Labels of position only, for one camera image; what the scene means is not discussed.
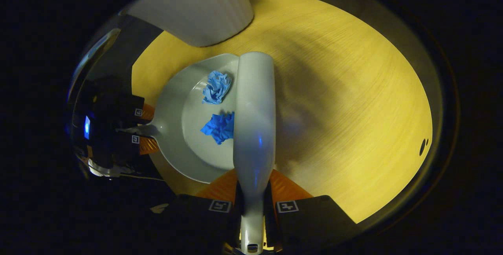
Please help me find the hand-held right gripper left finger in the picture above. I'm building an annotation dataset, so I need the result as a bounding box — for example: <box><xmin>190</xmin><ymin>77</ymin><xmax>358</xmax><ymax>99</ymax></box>
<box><xmin>149</xmin><ymin>169</ymin><xmax>242</xmax><ymax>255</ymax></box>

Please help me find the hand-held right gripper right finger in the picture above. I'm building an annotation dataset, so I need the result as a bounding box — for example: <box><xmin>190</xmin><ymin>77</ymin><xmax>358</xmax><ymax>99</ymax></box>
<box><xmin>267</xmin><ymin>169</ymin><xmax>362</xmax><ymax>253</ymax></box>

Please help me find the grey dustpan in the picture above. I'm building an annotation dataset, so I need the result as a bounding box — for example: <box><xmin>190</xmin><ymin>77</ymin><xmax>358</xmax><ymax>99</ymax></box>
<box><xmin>118</xmin><ymin>53</ymin><xmax>241</xmax><ymax>183</ymax></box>

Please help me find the light blue paper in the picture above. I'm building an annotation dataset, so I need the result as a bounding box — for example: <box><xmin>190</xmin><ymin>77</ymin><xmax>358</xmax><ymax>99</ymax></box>
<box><xmin>202</xmin><ymin>70</ymin><xmax>232</xmax><ymax>105</ymax></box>

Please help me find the dark blue paper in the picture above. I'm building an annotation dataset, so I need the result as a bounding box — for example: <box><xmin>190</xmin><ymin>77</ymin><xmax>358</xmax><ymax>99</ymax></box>
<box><xmin>200</xmin><ymin>112</ymin><xmax>235</xmax><ymax>145</ymax></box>

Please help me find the small grey broom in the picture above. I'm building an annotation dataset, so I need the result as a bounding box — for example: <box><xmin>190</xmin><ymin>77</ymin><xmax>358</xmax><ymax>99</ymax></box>
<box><xmin>233</xmin><ymin>51</ymin><xmax>277</xmax><ymax>255</ymax></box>

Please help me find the grey garbage bin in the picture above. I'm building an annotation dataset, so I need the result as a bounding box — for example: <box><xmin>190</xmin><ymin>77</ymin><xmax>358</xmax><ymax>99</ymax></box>
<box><xmin>126</xmin><ymin>0</ymin><xmax>255</xmax><ymax>48</ymax></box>

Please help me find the wooden desktop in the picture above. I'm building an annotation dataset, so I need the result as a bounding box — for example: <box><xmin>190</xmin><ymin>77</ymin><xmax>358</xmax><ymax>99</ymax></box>
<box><xmin>131</xmin><ymin>0</ymin><xmax>433</xmax><ymax>224</ymax></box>

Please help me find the thin white cable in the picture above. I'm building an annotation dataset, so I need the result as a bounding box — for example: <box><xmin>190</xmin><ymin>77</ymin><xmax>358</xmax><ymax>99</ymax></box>
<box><xmin>118</xmin><ymin>173</ymin><xmax>165</xmax><ymax>182</ymax></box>

